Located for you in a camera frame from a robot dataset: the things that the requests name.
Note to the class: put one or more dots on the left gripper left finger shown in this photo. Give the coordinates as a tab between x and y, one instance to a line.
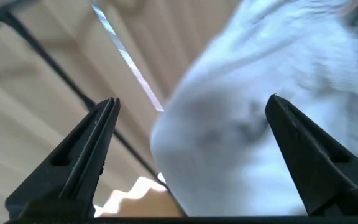
73	174

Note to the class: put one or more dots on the beige curtain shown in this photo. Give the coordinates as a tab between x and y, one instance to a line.
26	109

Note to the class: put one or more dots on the black clothes rack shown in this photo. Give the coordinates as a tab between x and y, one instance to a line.
42	53

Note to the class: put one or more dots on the pale grey shorts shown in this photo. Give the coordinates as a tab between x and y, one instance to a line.
228	109

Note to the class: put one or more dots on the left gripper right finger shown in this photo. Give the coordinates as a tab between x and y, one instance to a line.
322	174

